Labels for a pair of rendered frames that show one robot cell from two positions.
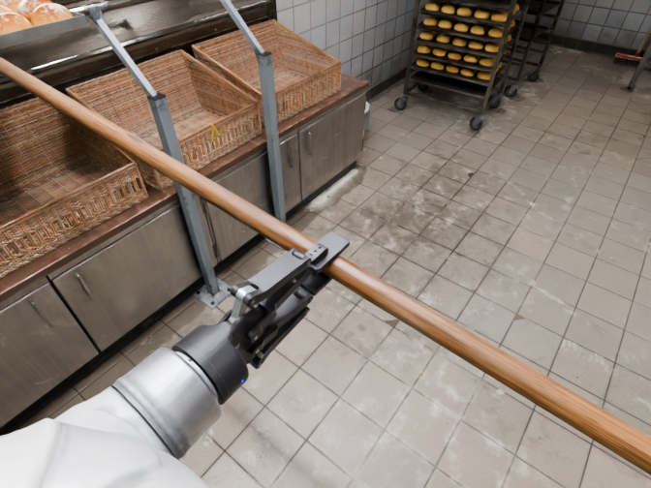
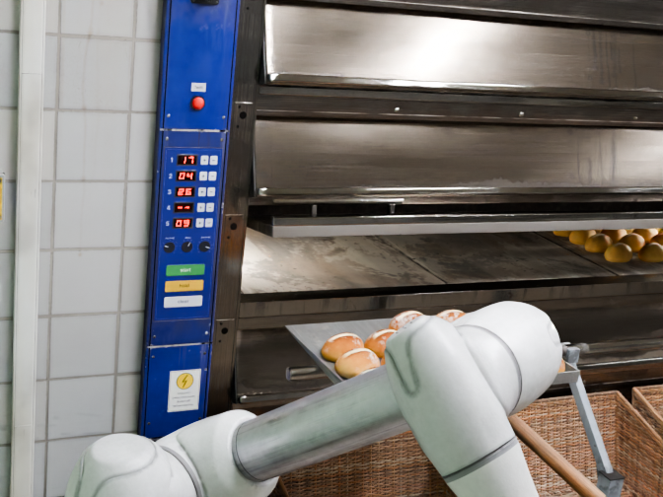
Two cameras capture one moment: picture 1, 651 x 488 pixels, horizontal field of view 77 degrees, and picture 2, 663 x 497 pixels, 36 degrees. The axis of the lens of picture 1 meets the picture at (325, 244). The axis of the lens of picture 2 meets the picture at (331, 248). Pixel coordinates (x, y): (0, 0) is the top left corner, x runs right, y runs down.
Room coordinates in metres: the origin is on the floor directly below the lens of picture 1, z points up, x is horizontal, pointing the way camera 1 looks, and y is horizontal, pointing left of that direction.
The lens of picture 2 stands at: (-0.94, 0.23, 2.04)
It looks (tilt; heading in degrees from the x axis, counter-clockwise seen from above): 17 degrees down; 26
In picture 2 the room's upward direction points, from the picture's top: 7 degrees clockwise
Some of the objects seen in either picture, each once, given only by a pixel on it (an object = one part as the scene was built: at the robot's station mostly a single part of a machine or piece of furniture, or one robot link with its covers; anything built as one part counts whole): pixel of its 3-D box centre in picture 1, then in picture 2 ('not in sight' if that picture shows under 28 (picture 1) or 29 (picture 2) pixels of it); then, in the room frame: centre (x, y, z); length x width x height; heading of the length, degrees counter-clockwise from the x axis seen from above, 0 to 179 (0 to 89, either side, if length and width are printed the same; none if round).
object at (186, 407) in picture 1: (171, 398); not in sight; (0.18, 0.14, 1.12); 0.09 x 0.06 x 0.09; 52
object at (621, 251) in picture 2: not in sight; (613, 225); (2.48, 0.86, 1.21); 0.61 x 0.48 x 0.06; 52
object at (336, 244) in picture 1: (324, 252); not in sight; (0.36, 0.00, 1.14); 0.07 x 0.03 x 0.01; 142
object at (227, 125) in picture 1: (171, 112); (585, 482); (1.60, 0.64, 0.72); 0.56 x 0.49 x 0.28; 143
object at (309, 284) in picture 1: (323, 272); not in sight; (0.36, 0.00, 1.10); 0.07 x 0.03 x 0.01; 142
